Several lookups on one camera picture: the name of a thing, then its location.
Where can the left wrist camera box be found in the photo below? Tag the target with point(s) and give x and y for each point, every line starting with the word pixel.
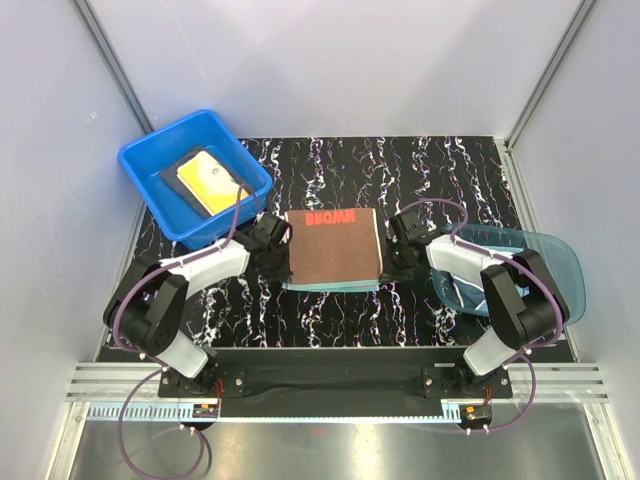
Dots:
pixel 274 230

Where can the aluminium front rail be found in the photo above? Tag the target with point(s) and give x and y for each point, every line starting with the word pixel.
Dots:
pixel 130 390

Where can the aluminium frame post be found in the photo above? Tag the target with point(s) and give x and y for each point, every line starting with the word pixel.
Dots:
pixel 99 38
pixel 560 53

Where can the yellow towel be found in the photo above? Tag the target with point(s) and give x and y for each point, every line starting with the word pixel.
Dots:
pixel 210 183

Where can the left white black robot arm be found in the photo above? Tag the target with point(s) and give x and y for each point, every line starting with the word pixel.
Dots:
pixel 145 312

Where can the left small connector board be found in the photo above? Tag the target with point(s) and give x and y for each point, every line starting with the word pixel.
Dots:
pixel 206 410

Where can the blue plastic bin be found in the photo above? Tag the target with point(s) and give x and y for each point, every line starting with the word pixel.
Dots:
pixel 146 157

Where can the right small connector board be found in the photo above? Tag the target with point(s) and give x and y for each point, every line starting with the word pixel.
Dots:
pixel 477 413

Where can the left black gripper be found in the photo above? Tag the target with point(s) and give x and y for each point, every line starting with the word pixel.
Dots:
pixel 283 273

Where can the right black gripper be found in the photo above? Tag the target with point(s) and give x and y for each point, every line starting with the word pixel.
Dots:
pixel 389 272

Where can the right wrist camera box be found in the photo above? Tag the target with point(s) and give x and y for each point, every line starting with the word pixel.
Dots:
pixel 408 227

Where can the blue striped towel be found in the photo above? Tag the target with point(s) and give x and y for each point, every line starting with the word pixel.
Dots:
pixel 460 295

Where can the left aluminium frame post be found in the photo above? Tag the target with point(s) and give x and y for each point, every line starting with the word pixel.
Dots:
pixel 99 38

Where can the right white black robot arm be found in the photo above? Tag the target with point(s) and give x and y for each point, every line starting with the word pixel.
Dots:
pixel 522 299

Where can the brown towel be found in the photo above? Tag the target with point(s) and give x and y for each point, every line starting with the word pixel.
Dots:
pixel 334 251

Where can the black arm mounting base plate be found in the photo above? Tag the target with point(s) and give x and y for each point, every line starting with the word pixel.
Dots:
pixel 430 372

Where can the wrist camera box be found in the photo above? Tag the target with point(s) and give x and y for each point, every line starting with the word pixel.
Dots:
pixel 408 227
pixel 274 230

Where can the right aluminium frame post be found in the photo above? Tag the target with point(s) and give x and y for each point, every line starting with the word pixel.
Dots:
pixel 560 53

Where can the dark grey-blue towel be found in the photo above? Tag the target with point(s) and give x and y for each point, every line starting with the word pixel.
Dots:
pixel 169 177

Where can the small connector board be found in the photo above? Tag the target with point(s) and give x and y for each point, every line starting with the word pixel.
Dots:
pixel 206 410
pixel 477 413

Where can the translucent teal plastic basket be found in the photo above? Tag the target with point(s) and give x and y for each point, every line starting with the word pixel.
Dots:
pixel 560 259

